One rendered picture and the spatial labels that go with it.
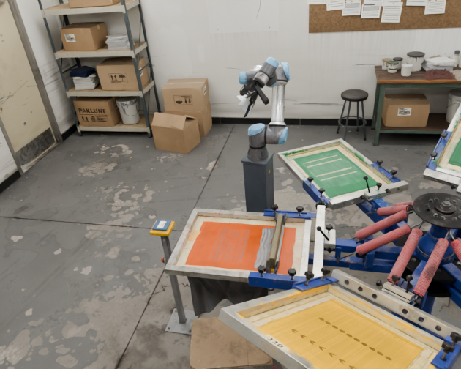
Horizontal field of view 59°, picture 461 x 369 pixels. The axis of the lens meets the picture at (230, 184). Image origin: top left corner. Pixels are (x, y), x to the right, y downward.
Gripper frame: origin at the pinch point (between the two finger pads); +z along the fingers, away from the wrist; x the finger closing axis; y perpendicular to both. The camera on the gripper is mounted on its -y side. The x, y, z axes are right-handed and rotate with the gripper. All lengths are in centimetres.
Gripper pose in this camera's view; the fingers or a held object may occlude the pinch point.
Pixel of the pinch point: (242, 113)
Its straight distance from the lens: 224.7
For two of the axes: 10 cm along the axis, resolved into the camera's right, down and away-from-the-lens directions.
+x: -2.1, -2.8, -9.4
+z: -5.5, 8.3, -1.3
